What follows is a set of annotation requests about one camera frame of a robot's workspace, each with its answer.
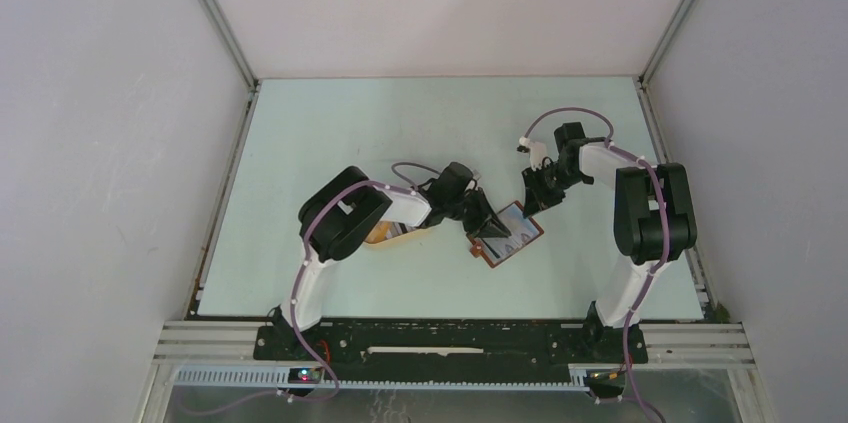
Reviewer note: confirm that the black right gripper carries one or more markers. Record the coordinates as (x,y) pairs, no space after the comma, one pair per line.
(537,197)

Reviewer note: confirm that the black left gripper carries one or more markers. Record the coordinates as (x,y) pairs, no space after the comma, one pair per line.
(485,223)

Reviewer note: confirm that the brown leather card holder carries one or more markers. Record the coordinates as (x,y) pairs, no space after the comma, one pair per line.
(476,248)

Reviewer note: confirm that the orange VIP card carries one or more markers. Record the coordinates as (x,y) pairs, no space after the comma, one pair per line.
(380,233)

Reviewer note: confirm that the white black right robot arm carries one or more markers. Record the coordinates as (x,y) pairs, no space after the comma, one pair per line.
(653,216)

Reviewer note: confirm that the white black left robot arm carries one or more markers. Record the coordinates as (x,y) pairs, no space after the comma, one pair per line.
(338,219)

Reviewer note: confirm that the beige plastic card tray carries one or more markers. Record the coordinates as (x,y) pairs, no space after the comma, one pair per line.
(397,241)

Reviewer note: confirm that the stack of white cards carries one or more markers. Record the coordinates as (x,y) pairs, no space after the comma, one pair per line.
(397,230)

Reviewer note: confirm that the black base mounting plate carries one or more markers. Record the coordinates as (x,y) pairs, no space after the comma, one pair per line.
(448,351)

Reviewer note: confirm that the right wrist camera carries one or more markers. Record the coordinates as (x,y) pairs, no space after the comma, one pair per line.
(536,151)

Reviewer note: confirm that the aluminium frame rail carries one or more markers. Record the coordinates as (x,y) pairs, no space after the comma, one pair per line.
(219,353)

